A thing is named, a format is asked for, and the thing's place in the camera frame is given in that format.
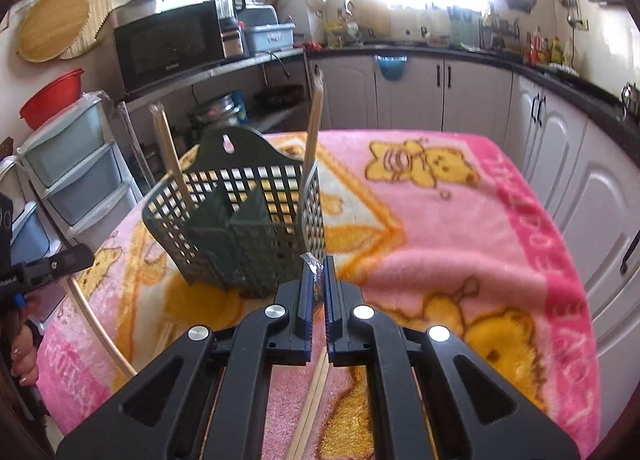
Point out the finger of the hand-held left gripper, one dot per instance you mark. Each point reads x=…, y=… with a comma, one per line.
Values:
x=65, y=260

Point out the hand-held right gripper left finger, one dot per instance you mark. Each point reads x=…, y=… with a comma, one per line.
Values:
x=306, y=312

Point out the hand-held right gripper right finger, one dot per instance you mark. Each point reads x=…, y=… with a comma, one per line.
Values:
x=330, y=312

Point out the wooden chopsticks pair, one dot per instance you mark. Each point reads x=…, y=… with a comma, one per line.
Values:
x=315, y=110
x=167, y=150
x=100, y=327
x=311, y=400

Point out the dark green plastic utensil basket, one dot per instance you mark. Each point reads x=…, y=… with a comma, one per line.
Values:
x=240, y=235

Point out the hanging kitchen utensils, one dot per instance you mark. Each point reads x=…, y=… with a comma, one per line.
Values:
x=570, y=0

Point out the person's left hand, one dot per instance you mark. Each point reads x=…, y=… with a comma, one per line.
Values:
x=27, y=360

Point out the plastic drawer unit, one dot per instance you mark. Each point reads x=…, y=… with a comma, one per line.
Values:
x=75, y=140

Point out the metal rack pole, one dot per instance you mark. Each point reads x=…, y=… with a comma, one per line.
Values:
x=132, y=140

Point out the pink printed blanket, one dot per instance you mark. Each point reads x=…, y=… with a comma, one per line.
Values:
x=450, y=220

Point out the red plastic basin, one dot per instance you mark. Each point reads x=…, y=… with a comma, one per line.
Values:
x=50, y=97

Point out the metal pot stack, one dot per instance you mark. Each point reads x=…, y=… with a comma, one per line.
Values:
x=215, y=112

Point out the black microwave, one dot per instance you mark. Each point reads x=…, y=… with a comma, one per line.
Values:
x=165, y=47

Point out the round bamboo tray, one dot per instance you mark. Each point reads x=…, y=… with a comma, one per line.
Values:
x=50, y=25

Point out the blue bowl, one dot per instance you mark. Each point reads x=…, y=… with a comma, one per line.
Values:
x=390, y=67

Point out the ribbed bamboo tray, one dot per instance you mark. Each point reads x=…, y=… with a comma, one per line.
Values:
x=100, y=10

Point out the white kitchen cabinets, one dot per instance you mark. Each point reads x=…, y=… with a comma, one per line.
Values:
x=475, y=95

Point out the light blue plastic box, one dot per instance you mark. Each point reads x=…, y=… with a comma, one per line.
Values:
x=270, y=37

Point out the blender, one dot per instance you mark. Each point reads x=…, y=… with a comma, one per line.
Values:
x=229, y=25

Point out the dark kitchen countertop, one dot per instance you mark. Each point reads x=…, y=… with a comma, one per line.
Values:
x=565, y=77

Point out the red sauce bottle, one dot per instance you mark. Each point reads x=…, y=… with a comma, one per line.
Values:
x=537, y=46

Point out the yellow sauce bottle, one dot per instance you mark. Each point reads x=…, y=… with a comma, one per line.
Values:
x=556, y=52

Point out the metal kettle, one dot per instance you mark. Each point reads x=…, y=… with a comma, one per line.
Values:
x=631, y=97

